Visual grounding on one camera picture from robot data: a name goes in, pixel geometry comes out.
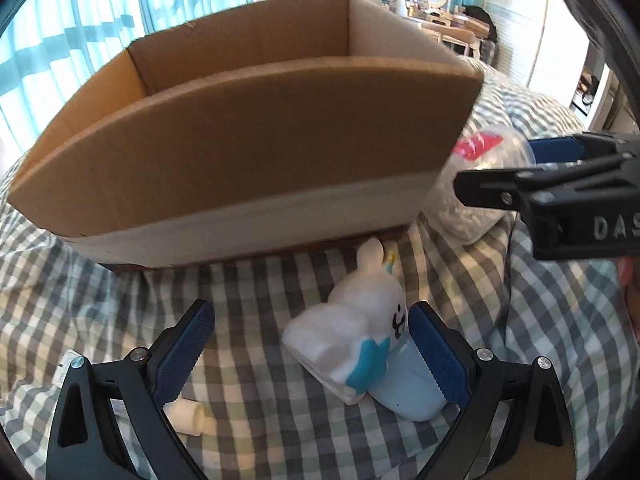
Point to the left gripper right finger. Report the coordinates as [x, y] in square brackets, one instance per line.
[536, 441]

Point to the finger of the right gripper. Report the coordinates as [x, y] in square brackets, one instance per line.
[605, 178]
[583, 146]

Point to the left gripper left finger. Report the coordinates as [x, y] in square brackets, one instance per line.
[85, 441]

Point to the clear bag of floss picks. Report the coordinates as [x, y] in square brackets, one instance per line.
[458, 207]

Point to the white round bottle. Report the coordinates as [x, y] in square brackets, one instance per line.
[186, 417]

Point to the white plush toy blue star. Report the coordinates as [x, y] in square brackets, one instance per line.
[345, 341]

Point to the white earbuds case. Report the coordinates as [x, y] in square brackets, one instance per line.
[408, 388]

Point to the operator hand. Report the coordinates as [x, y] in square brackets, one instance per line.
[628, 276]

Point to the white dressing table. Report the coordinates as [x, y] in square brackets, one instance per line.
[464, 33]

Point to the cardboard box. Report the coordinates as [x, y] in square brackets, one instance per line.
[274, 125]

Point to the teal window curtain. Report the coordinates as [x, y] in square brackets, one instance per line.
[50, 48]

